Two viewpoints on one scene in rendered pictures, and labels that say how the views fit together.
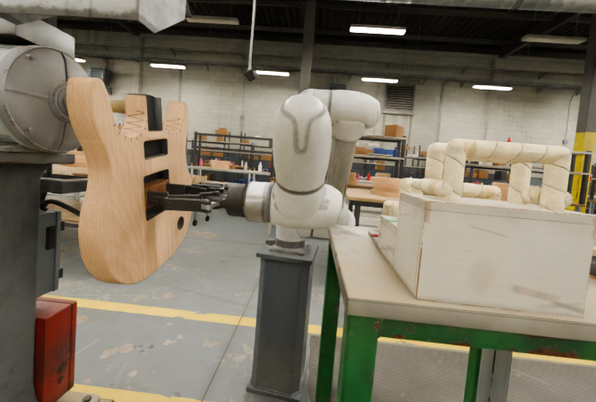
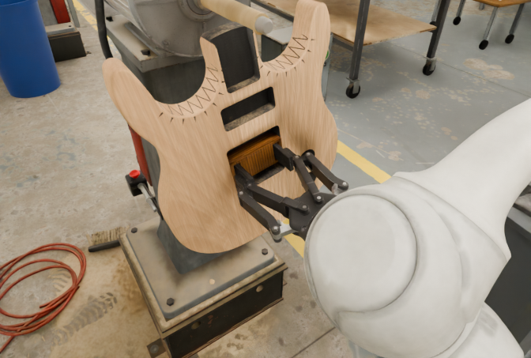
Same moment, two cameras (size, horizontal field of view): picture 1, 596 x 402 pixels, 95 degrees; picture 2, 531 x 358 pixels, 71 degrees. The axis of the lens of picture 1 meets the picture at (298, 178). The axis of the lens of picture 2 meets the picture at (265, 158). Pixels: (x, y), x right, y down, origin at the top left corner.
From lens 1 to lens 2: 0.45 m
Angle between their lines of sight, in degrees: 60
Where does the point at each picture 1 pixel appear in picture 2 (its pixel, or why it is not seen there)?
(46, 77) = not seen: outside the picture
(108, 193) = (170, 186)
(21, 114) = (155, 27)
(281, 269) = (517, 243)
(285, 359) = not seen: hidden behind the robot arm
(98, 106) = (129, 105)
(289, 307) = (510, 297)
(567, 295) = not seen: outside the picture
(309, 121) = (337, 308)
